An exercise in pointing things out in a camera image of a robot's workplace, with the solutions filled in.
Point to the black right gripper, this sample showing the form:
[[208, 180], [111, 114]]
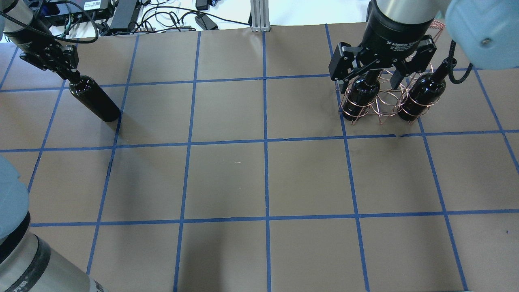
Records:
[[395, 32]]

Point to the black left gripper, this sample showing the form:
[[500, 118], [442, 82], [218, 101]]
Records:
[[35, 46]]

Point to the dark wine bottle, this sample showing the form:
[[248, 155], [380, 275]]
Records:
[[363, 93], [87, 91]]

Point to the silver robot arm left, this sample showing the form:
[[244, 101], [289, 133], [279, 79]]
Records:
[[29, 263]]

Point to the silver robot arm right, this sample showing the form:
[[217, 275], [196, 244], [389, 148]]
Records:
[[486, 30]]

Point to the dark wine bottle rack end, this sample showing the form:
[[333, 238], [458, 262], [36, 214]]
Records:
[[425, 92]]

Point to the dark wine bottle in rack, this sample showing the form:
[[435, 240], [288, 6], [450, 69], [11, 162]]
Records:
[[363, 93]]

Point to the black power adapter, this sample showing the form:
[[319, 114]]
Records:
[[205, 23]]

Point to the copper wire wine basket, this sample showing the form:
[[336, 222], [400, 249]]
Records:
[[388, 101]]

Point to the aluminium frame post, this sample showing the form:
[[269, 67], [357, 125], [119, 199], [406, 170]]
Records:
[[260, 16]]

